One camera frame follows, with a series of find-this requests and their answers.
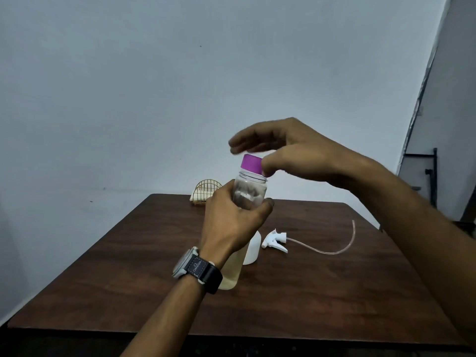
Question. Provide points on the person's left hand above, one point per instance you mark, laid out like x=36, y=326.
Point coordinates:
x=227, y=226

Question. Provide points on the person's right hand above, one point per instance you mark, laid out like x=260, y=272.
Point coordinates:
x=308, y=156

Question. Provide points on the person's right thumb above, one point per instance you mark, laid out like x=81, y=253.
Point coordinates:
x=276, y=164

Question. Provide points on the person's left thumb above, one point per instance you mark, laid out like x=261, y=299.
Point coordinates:
x=264, y=208

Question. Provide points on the purple bottle cap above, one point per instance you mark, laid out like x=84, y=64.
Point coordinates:
x=251, y=163

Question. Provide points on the clear bottle with yellowish liquid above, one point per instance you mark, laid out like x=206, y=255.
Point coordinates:
x=250, y=186

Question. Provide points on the person's left forearm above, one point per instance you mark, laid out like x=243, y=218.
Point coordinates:
x=167, y=319

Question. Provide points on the person's right forearm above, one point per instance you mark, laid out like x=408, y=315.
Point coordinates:
x=420, y=234

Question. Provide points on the white spray trigger with tube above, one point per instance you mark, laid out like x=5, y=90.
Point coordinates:
x=274, y=241

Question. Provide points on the white plastic bottle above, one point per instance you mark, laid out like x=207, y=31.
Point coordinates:
x=253, y=249

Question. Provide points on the black metal stand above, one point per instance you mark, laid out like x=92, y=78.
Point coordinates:
x=433, y=174

